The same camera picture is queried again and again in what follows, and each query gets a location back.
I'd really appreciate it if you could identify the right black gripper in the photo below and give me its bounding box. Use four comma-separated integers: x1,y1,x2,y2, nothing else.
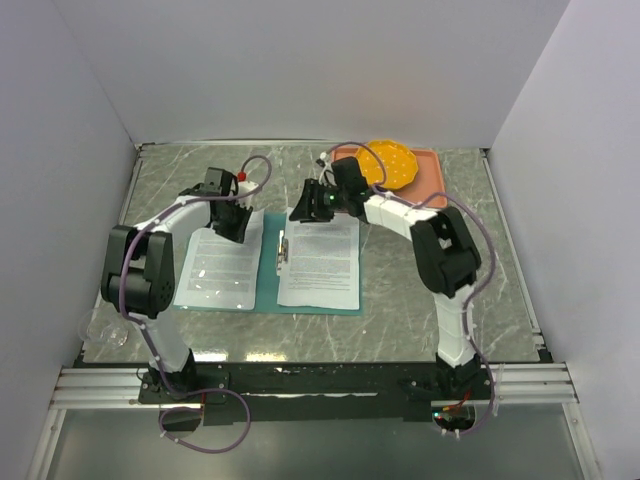
288,179,348,224

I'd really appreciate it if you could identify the teal file folder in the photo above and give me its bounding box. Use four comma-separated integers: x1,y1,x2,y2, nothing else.
200,210,362,316

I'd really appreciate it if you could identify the printed paper sheet top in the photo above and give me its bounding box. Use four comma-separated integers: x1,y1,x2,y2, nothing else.
173,210,264,311

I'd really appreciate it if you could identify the printed paper sheet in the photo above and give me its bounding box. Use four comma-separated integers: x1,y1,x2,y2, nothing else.
173,210,264,311
277,213,361,312

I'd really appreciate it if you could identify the printed paper sheet bottom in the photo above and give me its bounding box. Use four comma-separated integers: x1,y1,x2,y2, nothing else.
277,213,361,312

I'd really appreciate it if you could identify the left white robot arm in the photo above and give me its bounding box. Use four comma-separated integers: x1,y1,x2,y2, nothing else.
100,167,259,402

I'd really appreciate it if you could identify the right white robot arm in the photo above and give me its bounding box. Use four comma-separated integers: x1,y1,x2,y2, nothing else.
289,157,481,399

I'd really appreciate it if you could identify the silver folder clip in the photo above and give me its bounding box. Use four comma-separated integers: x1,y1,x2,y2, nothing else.
276,229,289,276

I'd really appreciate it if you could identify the orange dotted plate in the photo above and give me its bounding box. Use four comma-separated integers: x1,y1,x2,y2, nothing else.
355,140,418,191

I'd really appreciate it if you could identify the pink rectangular tray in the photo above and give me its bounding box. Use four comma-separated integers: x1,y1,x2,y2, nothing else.
330,146,448,209

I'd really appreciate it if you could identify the clear glass cup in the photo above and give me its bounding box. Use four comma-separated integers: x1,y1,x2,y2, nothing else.
78,308,129,349

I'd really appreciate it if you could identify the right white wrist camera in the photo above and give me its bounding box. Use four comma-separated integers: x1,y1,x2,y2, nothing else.
315,152,335,186

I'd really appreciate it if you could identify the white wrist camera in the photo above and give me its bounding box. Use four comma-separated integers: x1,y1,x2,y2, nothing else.
315,152,335,186
236,171,260,209

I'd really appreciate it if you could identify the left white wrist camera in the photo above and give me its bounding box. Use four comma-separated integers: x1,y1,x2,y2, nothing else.
236,171,260,209

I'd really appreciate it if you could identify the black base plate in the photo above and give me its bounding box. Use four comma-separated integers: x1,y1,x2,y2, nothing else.
138,362,491,426

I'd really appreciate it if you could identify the aluminium frame rail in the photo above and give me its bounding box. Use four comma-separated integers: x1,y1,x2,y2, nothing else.
49,363,578,410

